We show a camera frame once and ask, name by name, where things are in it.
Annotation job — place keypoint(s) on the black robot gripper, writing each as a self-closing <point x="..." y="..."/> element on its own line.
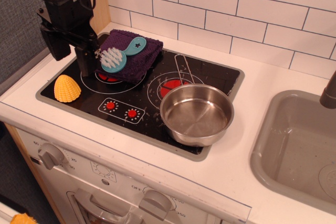
<point x="66" y="23"/>

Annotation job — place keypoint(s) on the yellow toy corn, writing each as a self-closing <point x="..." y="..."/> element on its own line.
<point x="66" y="89"/>

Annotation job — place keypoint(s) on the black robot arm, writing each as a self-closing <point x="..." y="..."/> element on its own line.
<point x="66" y="23"/>

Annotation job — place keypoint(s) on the orange object at bottom corner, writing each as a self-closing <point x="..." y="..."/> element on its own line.
<point x="23" y="219"/>

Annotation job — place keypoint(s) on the teal scrub brush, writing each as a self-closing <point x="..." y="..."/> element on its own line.
<point x="114" y="60"/>

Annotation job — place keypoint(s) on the red left stove knob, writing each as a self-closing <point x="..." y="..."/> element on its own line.
<point x="110" y="105"/>

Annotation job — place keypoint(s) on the red stove knob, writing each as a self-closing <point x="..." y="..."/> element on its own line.
<point x="132" y="113"/>
<point x="110" y="105"/>

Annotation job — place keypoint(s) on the purple knitted cloth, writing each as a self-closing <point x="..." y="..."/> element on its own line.
<point x="137" y="65"/>

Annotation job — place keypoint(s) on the black toy stove top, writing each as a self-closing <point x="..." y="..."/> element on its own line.
<point x="144" y="97"/>

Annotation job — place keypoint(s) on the red right stove knob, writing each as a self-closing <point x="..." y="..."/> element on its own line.
<point x="132" y="113"/>

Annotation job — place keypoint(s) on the grey timer knob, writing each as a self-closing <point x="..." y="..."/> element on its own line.
<point x="50" y="155"/>

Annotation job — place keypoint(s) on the grey oven temperature knob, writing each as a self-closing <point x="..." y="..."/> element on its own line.
<point x="156" y="204"/>

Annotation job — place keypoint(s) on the grey toy sink basin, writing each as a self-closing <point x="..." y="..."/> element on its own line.
<point x="294" y="153"/>

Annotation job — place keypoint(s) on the grey faucet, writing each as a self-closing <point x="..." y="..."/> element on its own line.
<point x="328" y="99"/>

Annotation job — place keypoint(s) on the steel pan with handle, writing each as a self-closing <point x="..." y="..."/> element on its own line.
<point x="196" y="114"/>

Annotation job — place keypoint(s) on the grey oven door handle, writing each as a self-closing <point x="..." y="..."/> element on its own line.
<point x="92" y="211"/>

